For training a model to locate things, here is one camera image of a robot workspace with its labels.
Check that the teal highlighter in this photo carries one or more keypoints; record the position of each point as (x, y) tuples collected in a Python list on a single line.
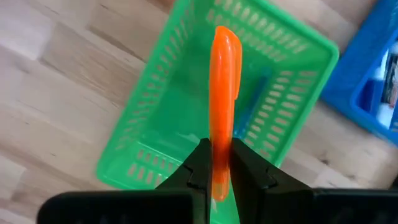
[(253, 99)]

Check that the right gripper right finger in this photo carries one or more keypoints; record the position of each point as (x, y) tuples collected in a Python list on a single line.
[(295, 208)]

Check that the blue plastic basket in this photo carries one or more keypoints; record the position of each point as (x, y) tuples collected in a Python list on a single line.
[(351, 77)]

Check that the black Expo marker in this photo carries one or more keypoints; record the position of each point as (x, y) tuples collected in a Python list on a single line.
[(393, 77)]

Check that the orange highlighter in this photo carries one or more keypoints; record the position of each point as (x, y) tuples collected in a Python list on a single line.
[(224, 93)]

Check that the green plastic basket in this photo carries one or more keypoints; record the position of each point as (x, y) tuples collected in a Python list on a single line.
[(174, 109)]

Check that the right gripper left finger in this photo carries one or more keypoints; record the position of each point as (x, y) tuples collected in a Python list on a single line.
[(140, 208)]

